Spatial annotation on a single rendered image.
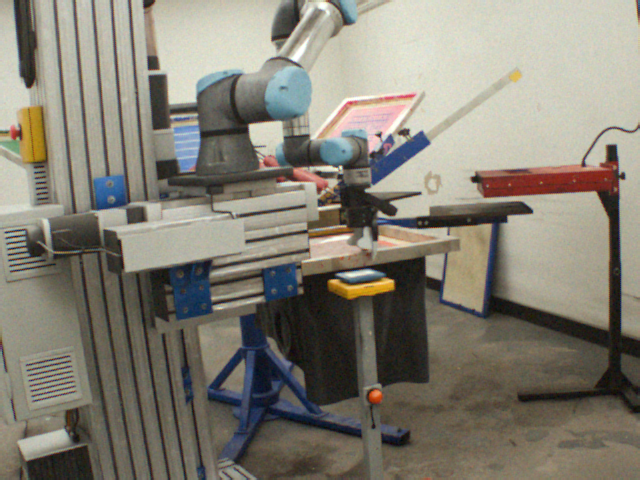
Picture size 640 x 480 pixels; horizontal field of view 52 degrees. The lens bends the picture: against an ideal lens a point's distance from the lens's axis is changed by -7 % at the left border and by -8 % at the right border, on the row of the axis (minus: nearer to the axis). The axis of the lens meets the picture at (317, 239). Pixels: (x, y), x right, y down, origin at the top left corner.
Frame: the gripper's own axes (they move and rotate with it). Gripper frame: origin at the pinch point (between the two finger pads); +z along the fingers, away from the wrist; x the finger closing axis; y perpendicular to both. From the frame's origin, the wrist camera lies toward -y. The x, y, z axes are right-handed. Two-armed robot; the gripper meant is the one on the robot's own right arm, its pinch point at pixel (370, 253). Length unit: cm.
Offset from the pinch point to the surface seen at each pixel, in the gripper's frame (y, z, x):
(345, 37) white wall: -200, -133, -455
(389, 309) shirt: -8.9, 19.5, -8.5
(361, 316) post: 13.3, 11.6, 21.0
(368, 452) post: 14, 50, 21
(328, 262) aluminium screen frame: 13.6, 0.2, 1.9
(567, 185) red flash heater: -118, -7, -49
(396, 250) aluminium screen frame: -7.4, -0.2, 1.9
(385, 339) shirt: -7.2, 28.8, -9.0
